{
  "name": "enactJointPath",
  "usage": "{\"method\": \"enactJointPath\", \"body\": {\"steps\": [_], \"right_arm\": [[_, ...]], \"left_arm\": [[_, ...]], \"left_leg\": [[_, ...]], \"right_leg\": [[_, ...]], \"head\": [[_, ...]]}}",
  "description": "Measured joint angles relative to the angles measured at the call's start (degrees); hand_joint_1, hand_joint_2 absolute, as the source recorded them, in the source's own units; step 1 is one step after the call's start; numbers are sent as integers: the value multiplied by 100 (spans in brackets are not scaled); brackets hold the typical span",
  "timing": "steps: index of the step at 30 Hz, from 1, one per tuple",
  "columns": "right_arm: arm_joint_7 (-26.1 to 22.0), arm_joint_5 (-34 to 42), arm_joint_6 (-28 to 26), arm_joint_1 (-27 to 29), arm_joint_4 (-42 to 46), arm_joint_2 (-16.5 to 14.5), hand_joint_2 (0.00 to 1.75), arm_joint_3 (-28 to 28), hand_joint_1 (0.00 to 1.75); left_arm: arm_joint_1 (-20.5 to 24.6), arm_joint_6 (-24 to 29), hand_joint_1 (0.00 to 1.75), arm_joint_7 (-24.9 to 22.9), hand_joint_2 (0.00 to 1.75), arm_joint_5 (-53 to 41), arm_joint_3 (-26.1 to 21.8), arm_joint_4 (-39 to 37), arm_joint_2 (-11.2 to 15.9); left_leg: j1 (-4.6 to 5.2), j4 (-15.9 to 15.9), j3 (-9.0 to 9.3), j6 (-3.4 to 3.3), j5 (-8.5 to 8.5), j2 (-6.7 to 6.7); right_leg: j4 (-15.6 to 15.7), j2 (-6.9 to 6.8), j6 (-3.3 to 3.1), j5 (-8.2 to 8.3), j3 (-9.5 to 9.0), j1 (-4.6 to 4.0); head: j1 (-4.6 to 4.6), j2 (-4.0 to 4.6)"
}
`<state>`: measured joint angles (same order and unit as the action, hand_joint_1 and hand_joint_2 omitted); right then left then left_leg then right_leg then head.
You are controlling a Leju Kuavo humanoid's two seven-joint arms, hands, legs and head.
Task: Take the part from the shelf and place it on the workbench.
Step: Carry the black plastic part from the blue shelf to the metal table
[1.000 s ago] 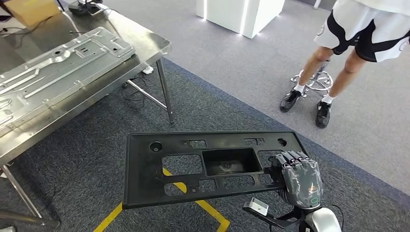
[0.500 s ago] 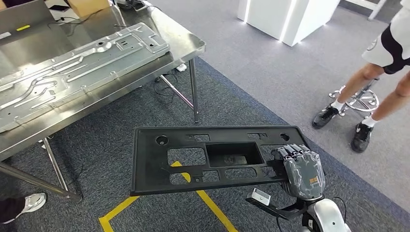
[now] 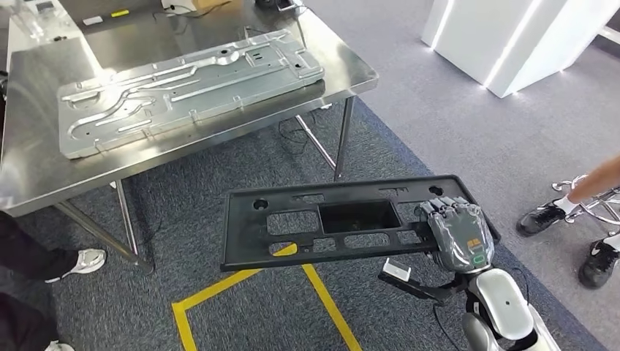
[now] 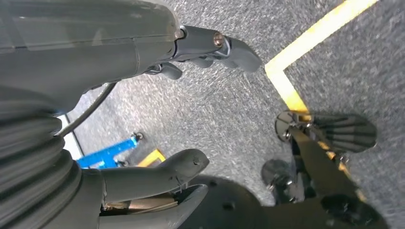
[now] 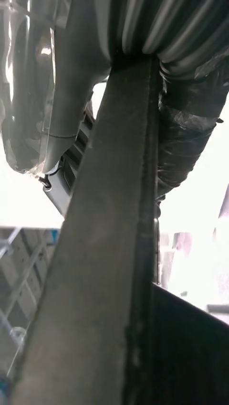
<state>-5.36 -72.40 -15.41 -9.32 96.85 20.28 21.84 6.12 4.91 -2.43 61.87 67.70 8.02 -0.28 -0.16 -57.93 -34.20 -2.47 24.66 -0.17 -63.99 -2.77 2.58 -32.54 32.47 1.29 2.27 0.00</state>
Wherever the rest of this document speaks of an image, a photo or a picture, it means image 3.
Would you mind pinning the stainless steel workbench table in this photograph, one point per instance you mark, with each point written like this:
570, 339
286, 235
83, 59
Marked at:
29, 164

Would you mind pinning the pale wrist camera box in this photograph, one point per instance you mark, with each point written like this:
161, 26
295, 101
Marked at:
396, 270

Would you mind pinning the person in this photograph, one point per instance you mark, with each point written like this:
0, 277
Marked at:
598, 179
19, 252

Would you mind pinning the chrome chair base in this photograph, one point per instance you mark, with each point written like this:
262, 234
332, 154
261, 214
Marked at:
588, 207

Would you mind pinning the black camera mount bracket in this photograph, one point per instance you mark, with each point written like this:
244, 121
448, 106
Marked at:
421, 290

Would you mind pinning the black plastic mounting plate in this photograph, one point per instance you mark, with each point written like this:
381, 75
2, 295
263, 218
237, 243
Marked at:
247, 242

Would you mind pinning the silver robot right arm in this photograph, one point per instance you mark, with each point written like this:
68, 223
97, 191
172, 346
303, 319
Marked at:
503, 310

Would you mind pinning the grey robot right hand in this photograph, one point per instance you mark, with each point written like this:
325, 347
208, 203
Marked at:
460, 237

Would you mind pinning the white lit display pillar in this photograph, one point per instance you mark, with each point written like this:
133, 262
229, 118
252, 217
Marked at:
474, 43

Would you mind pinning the stamped metal sheet panel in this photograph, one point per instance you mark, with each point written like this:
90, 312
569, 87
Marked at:
193, 92

